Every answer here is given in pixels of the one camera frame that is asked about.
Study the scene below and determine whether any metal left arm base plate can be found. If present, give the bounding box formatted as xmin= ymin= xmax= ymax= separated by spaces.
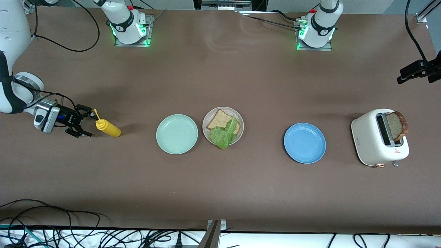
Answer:
xmin=296 ymin=19 xmax=333 ymax=51

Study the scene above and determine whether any black cable on table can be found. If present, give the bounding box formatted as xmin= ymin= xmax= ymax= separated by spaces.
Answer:
xmin=241 ymin=10 xmax=307 ymax=30

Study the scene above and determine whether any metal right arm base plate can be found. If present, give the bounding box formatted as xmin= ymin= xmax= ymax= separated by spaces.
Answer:
xmin=114 ymin=14 xmax=154 ymax=47

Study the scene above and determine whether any blue plate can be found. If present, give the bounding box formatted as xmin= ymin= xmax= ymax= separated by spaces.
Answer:
xmin=284 ymin=123 xmax=327 ymax=164

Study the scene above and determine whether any metal table edge bracket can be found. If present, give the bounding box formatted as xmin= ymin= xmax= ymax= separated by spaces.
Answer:
xmin=198 ymin=219 xmax=228 ymax=248

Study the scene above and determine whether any dark-crumb bread slice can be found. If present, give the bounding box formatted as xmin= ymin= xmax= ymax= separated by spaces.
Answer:
xmin=385 ymin=111 xmax=409 ymax=142

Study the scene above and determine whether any black and silver equipment rack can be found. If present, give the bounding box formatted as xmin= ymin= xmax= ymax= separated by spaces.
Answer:
xmin=193 ymin=0 xmax=267 ymax=12

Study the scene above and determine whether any long looped black cable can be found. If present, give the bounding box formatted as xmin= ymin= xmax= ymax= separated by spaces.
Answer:
xmin=0 ymin=199 xmax=101 ymax=238

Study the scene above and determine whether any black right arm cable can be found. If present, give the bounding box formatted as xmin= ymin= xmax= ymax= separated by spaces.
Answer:
xmin=14 ymin=0 xmax=100 ymax=114

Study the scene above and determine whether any aluminium corner frame profile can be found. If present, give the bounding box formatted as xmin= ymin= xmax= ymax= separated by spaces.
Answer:
xmin=415 ymin=0 xmax=441 ymax=24

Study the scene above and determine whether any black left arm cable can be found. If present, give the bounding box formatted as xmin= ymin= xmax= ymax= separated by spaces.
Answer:
xmin=405 ymin=0 xmax=431 ymax=64

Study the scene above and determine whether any light-crumb bread slice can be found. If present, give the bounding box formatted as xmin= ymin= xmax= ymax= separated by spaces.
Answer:
xmin=206 ymin=109 xmax=241 ymax=135

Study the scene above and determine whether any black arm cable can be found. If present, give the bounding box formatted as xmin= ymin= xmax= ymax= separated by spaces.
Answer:
xmin=14 ymin=0 xmax=100 ymax=114
xmin=405 ymin=0 xmax=431 ymax=64

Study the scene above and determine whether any white two-slot toaster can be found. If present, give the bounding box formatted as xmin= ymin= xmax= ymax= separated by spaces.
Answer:
xmin=351 ymin=108 xmax=410 ymax=167

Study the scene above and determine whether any beige plate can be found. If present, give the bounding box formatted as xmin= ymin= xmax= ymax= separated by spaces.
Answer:
xmin=202 ymin=107 xmax=244 ymax=146

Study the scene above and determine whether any teal cable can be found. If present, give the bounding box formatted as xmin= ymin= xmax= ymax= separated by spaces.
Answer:
xmin=0 ymin=224 xmax=42 ymax=248

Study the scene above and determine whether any curled black cable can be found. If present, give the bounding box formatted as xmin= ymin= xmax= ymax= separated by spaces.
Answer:
xmin=353 ymin=234 xmax=391 ymax=248

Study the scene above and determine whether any yellow mustard squeeze bottle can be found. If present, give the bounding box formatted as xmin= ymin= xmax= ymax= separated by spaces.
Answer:
xmin=93 ymin=109 xmax=122 ymax=138

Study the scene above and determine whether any green plate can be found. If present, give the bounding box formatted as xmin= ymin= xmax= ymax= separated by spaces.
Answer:
xmin=156 ymin=114 xmax=199 ymax=155

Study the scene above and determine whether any green lettuce leaf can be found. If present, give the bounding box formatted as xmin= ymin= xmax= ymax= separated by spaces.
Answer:
xmin=210 ymin=116 xmax=239 ymax=150

